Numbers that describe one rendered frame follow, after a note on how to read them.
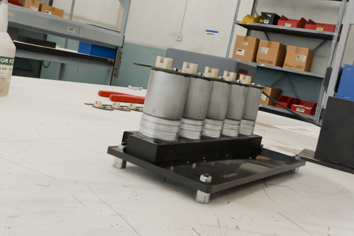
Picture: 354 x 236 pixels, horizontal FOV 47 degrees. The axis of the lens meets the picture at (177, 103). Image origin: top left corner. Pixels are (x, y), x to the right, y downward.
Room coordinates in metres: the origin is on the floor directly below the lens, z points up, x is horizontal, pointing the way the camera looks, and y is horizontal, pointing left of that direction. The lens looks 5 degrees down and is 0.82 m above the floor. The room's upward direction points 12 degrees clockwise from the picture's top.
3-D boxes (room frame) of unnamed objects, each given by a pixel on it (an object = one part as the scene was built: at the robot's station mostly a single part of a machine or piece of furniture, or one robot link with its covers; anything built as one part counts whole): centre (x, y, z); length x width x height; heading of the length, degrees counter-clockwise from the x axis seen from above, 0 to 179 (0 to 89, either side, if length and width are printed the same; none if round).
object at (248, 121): (0.34, -0.05, 0.79); 0.02 x 0.02 x 0.05
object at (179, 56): (0.82, -0.05, 0.80); 0.15 x 0.12 x 0.10; 61
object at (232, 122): (0.31, -0.04, 0.79); 0.02 x 0.02 x 0.05
